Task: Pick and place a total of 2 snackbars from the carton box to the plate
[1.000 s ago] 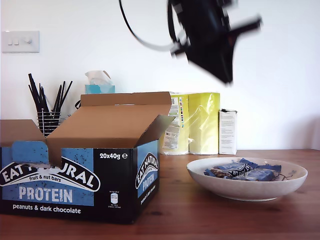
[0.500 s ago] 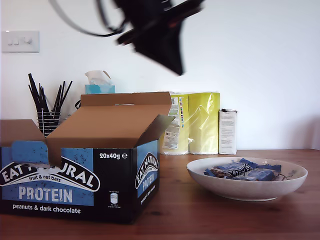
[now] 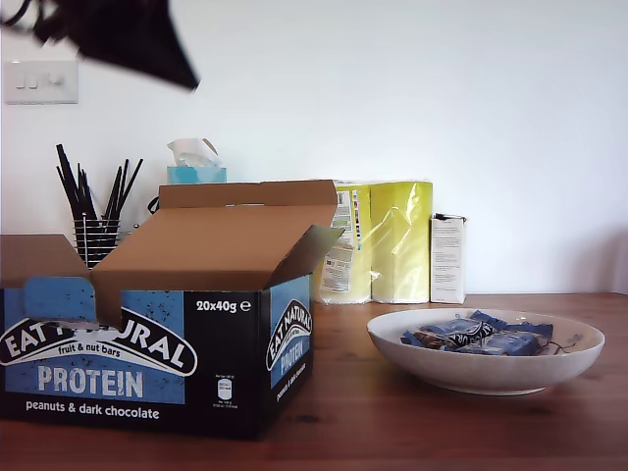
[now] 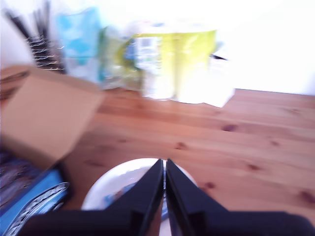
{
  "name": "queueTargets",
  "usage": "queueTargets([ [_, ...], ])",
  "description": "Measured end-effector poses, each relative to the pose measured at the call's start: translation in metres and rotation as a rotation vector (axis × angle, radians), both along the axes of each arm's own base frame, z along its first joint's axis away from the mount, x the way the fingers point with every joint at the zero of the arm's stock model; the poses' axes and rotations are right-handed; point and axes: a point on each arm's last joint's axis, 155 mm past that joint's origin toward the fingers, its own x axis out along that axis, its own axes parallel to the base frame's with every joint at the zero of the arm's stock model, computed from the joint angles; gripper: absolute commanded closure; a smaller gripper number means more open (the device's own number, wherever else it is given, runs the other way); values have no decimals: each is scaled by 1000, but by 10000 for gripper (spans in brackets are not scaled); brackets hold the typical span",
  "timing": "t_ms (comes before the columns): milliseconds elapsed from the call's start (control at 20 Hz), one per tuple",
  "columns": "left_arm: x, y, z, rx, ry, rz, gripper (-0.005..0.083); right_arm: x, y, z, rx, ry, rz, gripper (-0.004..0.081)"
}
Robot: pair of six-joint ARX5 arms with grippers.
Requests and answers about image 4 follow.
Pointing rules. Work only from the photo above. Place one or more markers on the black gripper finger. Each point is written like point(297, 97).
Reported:
point(145, 194)
point(184, 194)

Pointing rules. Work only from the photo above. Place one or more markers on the white plate with blue flowers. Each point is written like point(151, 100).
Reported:
point(110, 182)

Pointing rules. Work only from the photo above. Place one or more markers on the white carton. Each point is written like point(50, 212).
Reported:
point(221, 83)

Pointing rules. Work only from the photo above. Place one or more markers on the open snack bar carton box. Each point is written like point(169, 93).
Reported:
point(49, 118)

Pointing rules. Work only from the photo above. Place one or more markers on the blue tissue box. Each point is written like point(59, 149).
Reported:
point(78, 37)

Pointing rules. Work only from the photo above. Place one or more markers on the yellow paper towel pack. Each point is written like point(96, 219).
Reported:
point(187, 61)

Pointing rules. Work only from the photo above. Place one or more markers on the clear plastic bag green contents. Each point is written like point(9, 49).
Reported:
point(118, 56)

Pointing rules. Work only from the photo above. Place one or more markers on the black stick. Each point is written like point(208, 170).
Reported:
point(18, 24)
point(44, 19)

